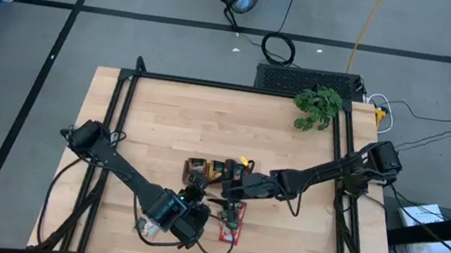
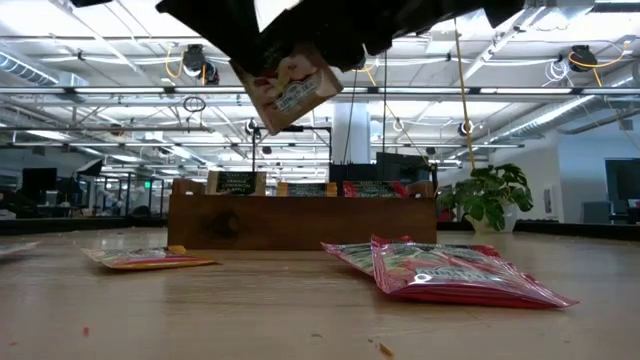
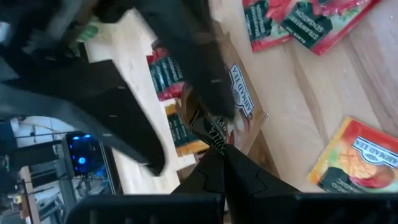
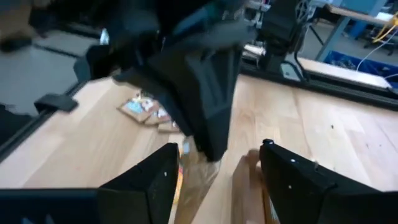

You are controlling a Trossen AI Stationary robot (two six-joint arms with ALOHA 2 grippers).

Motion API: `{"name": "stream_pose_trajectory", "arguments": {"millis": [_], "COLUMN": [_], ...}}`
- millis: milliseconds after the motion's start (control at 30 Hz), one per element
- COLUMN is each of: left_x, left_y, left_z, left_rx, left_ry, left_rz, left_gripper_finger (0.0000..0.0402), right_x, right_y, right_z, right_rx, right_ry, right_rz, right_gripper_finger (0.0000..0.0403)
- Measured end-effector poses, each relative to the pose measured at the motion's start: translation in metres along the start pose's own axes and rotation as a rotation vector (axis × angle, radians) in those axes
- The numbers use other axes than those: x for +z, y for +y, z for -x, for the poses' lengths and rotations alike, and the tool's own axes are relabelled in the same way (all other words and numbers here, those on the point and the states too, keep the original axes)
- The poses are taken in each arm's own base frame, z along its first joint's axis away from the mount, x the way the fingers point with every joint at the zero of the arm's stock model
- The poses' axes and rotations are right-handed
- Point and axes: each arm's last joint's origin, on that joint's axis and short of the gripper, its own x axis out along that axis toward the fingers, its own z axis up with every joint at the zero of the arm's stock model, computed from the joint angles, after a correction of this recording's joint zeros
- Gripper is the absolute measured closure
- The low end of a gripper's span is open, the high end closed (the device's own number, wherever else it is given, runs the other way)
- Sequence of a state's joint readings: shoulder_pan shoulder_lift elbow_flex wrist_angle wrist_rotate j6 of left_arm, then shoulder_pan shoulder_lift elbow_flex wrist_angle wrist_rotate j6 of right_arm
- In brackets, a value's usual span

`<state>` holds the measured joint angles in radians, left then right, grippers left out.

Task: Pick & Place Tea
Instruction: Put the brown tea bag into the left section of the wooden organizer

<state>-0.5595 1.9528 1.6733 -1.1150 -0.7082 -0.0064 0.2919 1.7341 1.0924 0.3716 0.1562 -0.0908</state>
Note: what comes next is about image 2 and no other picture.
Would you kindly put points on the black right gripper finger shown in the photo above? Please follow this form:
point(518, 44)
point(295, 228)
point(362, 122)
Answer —
point(357, 57)
point(345, 25)

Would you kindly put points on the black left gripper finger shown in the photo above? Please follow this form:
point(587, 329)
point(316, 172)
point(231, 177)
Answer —
point(225, 25)
point(200, 31)

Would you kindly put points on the beige vanilla apple tea sachet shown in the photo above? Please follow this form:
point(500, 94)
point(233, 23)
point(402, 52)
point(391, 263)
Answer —
point(235, 182)
point(290, 95)

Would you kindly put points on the orange mango tea sachet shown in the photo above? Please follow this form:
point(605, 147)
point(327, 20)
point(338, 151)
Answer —
point(150, 259)
point(306, 190)

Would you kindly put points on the wooden tea caddy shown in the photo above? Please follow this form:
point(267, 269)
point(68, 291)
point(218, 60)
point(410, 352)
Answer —
point(300, 225)

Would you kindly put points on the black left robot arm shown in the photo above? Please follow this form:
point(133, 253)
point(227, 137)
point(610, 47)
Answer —
point(90, 3)

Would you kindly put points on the white building column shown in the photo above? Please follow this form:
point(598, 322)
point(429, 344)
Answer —
point(350, 140)

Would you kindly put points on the long ceiling light strip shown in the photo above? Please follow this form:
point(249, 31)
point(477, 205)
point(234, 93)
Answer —
point(125, 90)

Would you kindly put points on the black partition screens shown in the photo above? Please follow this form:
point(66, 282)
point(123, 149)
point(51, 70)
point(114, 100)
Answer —
point(400, 167)

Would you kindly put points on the black tilted panel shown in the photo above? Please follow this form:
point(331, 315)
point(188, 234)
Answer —
point(90, 168)

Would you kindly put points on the potted green plant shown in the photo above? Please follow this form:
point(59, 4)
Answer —
point(492, 200)

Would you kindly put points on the small black monitor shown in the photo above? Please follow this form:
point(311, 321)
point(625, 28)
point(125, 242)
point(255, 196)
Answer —
point(39, 179)

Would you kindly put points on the large black monitor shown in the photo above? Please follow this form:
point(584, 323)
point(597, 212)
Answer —
point(625, 177)

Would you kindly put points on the brown crumb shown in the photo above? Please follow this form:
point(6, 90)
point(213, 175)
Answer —
point(386, 350)

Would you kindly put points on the black rig stand frame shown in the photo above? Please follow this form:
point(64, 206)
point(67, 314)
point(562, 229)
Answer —
point(253, 155)

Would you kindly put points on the large silver ventilation duct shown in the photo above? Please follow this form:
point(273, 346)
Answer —
point(575, 112)

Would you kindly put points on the ribbed silver ventilation duct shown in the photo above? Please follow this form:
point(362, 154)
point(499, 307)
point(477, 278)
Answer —
point(30, 72)

